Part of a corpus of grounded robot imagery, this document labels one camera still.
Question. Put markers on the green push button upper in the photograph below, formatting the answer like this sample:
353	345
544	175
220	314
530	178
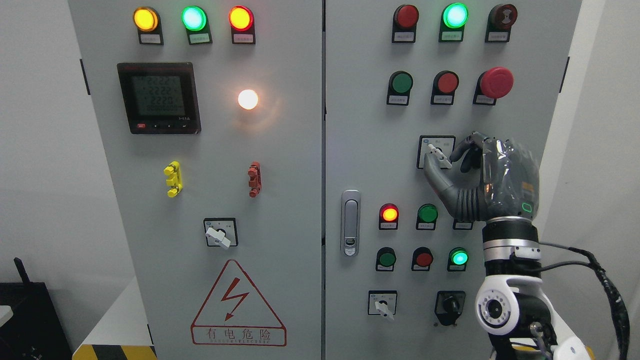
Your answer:
398	90

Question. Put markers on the dark red buzzer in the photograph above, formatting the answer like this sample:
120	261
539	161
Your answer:
500	21

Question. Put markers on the lit red-orange indicator light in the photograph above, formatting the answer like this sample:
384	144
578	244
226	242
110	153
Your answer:
388	217

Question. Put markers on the green push button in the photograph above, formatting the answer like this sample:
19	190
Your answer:
398	90
385	259

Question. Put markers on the black key selector switch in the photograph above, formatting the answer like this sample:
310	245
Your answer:
449	306

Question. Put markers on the gray robotic right hand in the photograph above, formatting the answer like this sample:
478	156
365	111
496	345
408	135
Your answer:
509	179

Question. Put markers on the red-orange indicator light left door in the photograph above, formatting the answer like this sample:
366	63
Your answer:
242	25

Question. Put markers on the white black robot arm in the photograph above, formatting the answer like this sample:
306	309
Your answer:
511	305

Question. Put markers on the red push button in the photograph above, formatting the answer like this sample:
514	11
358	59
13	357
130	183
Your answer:
444	85
422	259

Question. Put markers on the green indicator light middle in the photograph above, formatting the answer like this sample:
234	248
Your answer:
426	218

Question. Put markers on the bright green top indicator light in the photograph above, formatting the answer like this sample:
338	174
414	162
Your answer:
452	23

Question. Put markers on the red electrical hazard warning sticker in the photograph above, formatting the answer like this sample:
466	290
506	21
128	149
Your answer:
235	313

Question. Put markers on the green indicator light left door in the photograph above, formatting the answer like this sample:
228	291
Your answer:
197	25

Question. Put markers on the red emergency stop mushroom button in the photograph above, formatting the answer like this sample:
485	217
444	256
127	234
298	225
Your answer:
493	84

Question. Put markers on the white glowing indicator light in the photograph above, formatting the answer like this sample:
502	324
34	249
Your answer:
248	99

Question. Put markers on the dark red top indicator light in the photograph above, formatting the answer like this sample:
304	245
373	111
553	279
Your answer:
404	24

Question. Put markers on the silver cabinet door latch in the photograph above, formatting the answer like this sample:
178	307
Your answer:
350	222

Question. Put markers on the red push button upper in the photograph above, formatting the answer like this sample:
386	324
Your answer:
444	85

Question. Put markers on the left door gray rotary switch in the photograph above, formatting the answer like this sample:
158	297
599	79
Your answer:
221	232

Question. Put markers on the black box with antenna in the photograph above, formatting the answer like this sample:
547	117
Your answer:
31	329

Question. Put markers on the yellow indicator light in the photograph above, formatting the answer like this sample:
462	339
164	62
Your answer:
149	25

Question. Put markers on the yellow terminal connector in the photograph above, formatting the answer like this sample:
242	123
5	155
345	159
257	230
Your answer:
173	179

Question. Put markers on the red push button lower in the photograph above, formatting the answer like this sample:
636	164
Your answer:
422	259

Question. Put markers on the gray electrical control cabinet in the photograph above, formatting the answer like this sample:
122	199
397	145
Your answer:
322	126

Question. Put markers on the green push button lower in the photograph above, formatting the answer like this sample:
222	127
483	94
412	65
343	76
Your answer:
385	259

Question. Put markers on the red terminal connector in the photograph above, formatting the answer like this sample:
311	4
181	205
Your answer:
255	179

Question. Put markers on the black digital power meter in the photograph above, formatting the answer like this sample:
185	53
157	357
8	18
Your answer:
160	98

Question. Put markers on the lit green indicator light lower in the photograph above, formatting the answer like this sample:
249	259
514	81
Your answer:
457	260

